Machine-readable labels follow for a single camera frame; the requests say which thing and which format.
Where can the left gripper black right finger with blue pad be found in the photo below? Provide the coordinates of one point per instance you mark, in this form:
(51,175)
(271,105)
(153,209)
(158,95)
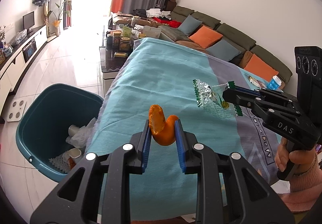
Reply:
(229,190)

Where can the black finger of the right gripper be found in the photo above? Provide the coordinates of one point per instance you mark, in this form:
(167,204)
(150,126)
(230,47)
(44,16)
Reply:
(241,97)

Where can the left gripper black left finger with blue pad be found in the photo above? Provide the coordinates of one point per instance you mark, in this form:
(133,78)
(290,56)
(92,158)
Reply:
(97,185)

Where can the clear green snack wrapper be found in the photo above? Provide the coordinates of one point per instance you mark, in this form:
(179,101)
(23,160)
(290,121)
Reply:
(210,98)

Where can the orange peel piece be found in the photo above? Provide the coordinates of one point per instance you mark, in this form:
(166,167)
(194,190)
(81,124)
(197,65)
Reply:
(163,130)

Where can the white foam fruit net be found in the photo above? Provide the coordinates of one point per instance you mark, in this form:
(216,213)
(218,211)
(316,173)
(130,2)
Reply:
(59,163)

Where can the cream paper cup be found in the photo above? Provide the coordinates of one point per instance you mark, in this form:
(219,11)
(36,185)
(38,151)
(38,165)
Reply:
(75,154)

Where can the pink sleeved right forearm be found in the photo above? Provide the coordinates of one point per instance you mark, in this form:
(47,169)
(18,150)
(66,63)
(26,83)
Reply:
(305,189)

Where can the teal plastic trash bin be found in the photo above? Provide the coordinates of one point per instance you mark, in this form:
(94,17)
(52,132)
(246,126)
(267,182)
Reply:
(42,131)

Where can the person's right hand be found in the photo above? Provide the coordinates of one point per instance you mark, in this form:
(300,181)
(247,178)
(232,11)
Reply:
(303,158)

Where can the red snack packet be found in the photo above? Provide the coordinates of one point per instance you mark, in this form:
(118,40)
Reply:
(259,84)

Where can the orange cushion near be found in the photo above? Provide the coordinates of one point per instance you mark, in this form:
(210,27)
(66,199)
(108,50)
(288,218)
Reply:
(259,68)

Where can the orange cushion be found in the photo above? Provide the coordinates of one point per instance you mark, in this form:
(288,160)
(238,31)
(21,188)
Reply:
(205,37)
(259,68)

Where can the blue white-capped bottle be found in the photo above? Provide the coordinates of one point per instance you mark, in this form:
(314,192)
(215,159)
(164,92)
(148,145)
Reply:
(274,83)

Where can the blue-grey cushion near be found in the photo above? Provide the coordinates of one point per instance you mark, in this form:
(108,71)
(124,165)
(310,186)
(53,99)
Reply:
(223,50)

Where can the blue-grey cushion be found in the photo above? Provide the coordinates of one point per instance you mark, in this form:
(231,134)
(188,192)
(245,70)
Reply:
(223,50)
(189,25)

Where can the olive green sectional sofa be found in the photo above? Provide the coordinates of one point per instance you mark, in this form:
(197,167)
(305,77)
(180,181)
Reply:
(236,38)

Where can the grey tissue in bin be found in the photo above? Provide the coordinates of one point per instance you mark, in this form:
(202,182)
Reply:
(77,137)

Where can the orange cushion far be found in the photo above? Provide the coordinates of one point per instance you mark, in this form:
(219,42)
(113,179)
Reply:
(205,37)

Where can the blue-grey cushion far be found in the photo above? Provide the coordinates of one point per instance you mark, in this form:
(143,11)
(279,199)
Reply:
(189,25)

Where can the teal and grey tablecloth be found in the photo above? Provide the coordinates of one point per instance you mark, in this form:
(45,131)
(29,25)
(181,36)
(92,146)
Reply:
(162,73)

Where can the red cloth on sofa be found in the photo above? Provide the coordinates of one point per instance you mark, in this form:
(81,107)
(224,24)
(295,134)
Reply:
(171,23)

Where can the white bathroom scale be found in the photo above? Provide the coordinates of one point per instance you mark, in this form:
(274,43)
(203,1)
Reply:
(16,110)

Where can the white folded clothes pile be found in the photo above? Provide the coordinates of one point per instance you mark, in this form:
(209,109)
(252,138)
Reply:
(154,12)

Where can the dark cluttered coffee table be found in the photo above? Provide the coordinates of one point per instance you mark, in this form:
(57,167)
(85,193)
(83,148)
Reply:
(111,58)

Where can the white TV cabinet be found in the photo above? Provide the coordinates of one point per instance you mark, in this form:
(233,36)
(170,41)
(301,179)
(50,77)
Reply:
(14,68)

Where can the small black monitor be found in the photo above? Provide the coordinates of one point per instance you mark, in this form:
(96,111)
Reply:
(28,21)

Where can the potted green plant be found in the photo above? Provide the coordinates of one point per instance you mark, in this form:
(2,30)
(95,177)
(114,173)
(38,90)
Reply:
(66,13)

